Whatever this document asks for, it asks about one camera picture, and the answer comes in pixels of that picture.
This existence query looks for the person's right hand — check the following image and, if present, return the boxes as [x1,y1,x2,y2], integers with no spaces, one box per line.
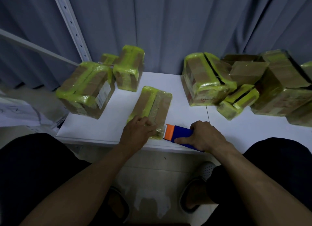
[174,120,231,154]

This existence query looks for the tall yellow taped cardboard box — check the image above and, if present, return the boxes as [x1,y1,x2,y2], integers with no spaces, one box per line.
[112,45,145,92]

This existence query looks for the grey slipper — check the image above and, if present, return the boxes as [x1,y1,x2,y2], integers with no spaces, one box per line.
[180,161,218,213]
[107,186,131,224]

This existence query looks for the small black striped taped box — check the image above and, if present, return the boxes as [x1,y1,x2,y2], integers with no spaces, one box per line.
[217,84,260,121]

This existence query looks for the wide black striped taped box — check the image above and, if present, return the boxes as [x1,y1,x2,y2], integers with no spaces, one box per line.
[258,49,312,89]

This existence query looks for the plain brown cardboard box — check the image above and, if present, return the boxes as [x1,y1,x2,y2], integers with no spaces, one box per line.
[221,54,270,87]

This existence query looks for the person's left hand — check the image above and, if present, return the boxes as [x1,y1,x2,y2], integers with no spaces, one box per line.
[119,115,158,149]

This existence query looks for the person's right foot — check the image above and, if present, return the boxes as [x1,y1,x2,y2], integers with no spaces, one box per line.
[185,181,216,210]

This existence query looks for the large yellow taped cardboard box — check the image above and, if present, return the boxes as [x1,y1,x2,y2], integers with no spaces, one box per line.
[250,71,312,117]

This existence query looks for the grey left slipper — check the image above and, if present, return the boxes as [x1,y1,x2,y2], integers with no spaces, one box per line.
[107,186,131,224]

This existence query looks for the grey right slipper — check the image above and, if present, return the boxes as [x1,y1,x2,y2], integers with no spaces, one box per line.
[180,161,218,213]

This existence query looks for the white labelled yellow taped box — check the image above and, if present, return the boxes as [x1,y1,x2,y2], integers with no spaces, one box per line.
[55,61,116,120]

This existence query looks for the white perforated shelf upright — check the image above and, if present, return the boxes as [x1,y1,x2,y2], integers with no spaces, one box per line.
[50,0,92,62]

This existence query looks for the person's left forearm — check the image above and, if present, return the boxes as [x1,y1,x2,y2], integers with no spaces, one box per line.
[20,142,132,226]

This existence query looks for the white shelf crossbar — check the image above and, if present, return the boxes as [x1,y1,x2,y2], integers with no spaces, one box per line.
[0,28,80,67]

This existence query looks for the person's left leg black trousers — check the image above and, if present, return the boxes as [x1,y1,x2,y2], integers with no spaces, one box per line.
[0,133,128,226]

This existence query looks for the person's right forearm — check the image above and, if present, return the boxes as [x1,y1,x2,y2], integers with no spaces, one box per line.
[212,145,312,226]

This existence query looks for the small yellow taped cardboard box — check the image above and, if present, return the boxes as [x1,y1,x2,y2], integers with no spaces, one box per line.
[100,53,119,67]

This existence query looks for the large black striped taped box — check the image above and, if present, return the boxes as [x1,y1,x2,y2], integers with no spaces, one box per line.
[181,52,237,107]

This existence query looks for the blue orange tape dispenser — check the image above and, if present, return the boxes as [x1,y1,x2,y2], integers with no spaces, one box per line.
[163,124,205,153]

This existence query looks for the white plastic bags pile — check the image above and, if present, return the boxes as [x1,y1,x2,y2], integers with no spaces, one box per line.
[0,90,69,136]

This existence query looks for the grey curtain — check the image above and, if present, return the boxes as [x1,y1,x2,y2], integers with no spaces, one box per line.
[0,0,312,92]

